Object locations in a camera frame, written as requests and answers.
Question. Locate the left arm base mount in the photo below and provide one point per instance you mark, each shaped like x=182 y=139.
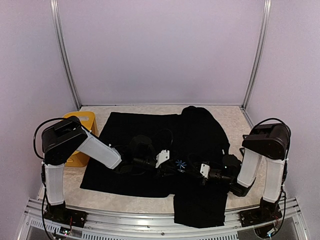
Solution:
x=67 y=216

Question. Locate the black t-shirt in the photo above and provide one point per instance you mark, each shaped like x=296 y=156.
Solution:
x=193 y=137

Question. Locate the front aluminium rail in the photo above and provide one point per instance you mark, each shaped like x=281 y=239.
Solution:
x=113 y=225

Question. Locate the right aluminium frame post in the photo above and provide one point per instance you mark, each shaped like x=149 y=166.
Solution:
x=258 y=53

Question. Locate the near black brooch box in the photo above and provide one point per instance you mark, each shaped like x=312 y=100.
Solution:
x=242 y=151

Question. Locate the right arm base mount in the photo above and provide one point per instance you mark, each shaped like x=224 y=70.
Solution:
x=266 y=212

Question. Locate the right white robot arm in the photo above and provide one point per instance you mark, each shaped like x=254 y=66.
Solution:
x=269 y=139

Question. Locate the aluminium frame post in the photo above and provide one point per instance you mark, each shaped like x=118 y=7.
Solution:
x=258 y=53
x=57 y=23

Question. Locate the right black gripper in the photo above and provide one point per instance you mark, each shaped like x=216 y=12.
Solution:
x=203 y=181

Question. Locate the left aluminium frame post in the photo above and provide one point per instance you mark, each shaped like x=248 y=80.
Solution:
x=57 y=23

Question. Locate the yellow plastic basket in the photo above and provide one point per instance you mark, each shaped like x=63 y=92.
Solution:
x=88 y=119

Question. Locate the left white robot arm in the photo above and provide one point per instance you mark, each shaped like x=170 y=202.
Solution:
x=68 y=135

